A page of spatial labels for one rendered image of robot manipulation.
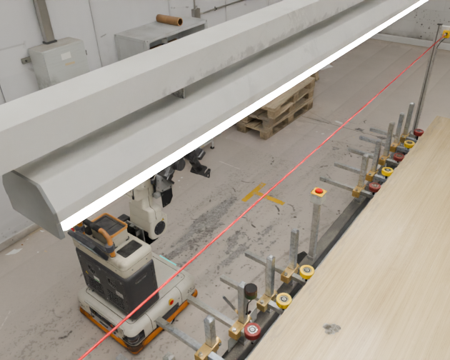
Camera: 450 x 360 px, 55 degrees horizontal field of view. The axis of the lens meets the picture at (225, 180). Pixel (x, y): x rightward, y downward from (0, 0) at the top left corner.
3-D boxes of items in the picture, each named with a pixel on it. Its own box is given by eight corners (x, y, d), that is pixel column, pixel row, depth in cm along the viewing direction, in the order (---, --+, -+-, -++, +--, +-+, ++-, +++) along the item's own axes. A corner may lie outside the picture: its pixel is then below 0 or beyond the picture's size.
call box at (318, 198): (309, 203, 251) (310, 192, 246) (315, 197, 255) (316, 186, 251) (320, 207, 247) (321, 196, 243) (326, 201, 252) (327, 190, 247)
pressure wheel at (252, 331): (241, 344, 214) (241, 330, 207) (250, 333, 219) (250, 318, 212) (254, 353, 210) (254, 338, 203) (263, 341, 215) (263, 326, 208)
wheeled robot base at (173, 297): (136, 359, 294) (130, 336, 280) (79, 313, 327) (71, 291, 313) (200, 296, 337) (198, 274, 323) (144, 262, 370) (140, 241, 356)
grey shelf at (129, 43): (136, 168, 502) (113, 33, 416) (187, 138, 561) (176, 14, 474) (164, 181, 479) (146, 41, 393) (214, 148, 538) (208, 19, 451)
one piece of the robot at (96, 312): (123, 338, 290) (121, 331, 285) (85, 309, 311) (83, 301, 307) (126, 336, 291) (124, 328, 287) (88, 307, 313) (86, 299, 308)
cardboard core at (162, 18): (155, 14, 441) (176, 18, 426) (161, 13, 447) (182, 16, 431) (156, 23, 446) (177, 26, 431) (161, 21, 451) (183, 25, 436)
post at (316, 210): (306, 258, 276) (312, 201, 250) (310, 253, 279) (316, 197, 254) (313, 261, 273) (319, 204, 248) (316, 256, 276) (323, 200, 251)
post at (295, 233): (286, 290, 262) (291, 230, 235) (289, 286, 265) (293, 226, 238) (291, 292, 260) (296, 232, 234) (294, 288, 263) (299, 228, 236)
